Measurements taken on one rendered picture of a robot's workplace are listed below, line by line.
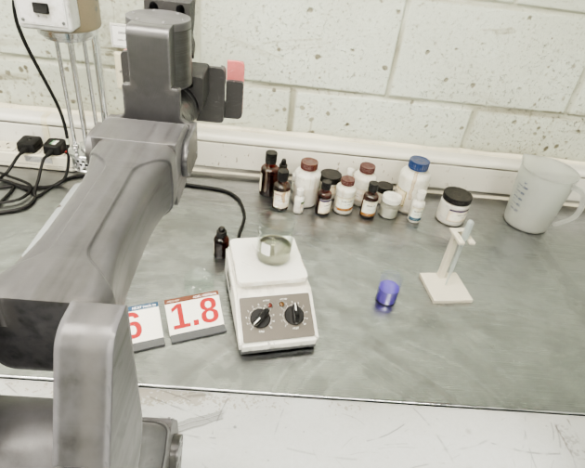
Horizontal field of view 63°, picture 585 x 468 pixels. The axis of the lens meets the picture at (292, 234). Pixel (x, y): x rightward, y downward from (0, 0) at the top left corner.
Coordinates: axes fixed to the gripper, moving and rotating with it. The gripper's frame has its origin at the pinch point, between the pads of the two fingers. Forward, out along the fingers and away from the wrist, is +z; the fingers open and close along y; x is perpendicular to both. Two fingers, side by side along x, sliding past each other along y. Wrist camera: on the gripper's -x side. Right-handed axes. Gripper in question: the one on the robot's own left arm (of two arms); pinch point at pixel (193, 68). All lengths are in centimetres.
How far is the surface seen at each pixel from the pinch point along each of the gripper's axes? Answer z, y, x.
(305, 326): -9.4, -19.2, 36.5
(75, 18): 11.8, 19.1, -1.8
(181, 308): -6.7, 1.4, 37.3
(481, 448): -26, -44, 41
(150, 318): -8.9, 5.8, 37.7
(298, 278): -3.5, -17.4, 31.5
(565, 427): -22, -59, 41
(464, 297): 4, -51, 39
